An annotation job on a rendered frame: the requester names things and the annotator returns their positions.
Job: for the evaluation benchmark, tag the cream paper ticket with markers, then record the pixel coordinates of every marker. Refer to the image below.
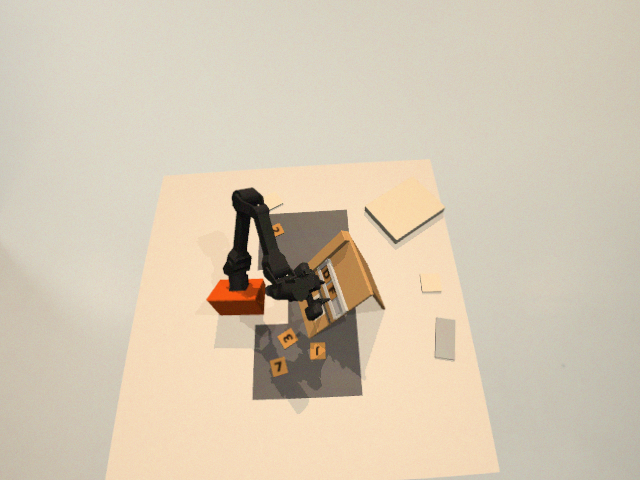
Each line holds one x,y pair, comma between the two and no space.
315,298

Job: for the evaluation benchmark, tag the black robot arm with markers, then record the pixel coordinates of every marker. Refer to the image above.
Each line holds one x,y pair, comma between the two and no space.
274,264

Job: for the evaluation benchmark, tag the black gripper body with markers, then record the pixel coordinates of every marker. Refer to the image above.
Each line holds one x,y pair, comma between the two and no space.
314,309

